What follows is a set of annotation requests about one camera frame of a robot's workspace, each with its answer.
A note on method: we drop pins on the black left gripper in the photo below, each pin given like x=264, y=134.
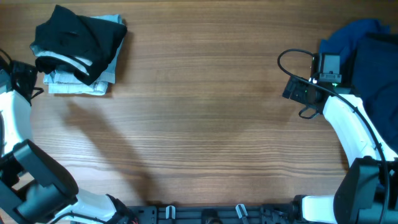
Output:
x=18, y=67

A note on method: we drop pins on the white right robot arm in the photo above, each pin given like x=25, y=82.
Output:
x=368, y=192

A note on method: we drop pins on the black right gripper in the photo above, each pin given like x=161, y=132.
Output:
x=296, y=94

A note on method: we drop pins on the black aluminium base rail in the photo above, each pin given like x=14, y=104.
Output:
x=265, y=214

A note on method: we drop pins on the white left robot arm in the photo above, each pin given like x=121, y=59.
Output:
x=35, y=188

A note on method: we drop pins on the dark blue garment pile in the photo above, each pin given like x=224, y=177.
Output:
x=368, y=56

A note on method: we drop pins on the folded light blue denim garment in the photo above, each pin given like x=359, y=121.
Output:
x=61, y=81

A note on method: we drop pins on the black shorts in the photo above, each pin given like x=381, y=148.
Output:
x=82, y=45

